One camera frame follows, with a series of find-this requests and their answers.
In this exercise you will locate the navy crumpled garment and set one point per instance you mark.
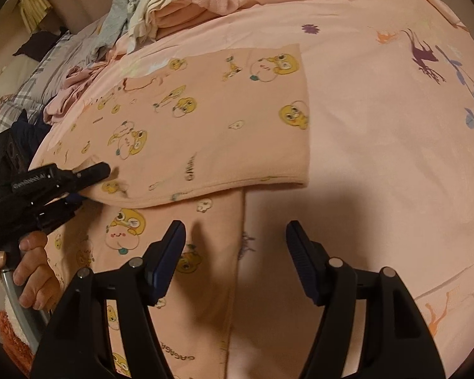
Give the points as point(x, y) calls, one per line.
point(31, 134)

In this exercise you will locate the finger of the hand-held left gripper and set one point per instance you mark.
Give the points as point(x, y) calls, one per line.
point(91, 172)
point(59, 210)

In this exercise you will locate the pink folded cloth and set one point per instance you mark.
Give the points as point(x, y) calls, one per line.
point(205, 4)

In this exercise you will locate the beige pillow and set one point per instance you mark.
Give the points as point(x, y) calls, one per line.
point(6, 83)

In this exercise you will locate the grey plaid blanket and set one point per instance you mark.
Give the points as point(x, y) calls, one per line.
point(43, 75)

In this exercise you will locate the small pink crumpled garment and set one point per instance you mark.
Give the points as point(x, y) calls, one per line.
point(69, 90)

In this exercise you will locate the yellow striped cloth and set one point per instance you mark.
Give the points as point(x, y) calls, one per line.
point(33, 6)

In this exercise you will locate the grey crumpled garment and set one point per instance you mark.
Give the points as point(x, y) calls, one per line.
point(114, 23)

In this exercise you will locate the pink cartoon print pants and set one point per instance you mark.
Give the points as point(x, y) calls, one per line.
point(205, 134)

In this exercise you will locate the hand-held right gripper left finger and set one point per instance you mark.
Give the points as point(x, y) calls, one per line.
point(169, 261)

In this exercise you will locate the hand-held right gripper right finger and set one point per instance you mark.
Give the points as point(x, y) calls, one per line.
point(300, 261)

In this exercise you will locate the pink animal print bedsheet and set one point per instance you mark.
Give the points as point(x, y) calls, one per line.
point(379, 146)

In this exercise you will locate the person's left hand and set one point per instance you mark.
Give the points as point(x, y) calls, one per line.
point(35, 272)

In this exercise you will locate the orange fuzzy cushion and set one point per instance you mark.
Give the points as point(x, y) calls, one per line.
point(10, 331)

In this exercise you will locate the dark brown cloth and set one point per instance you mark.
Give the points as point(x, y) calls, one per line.
point(39, 45)

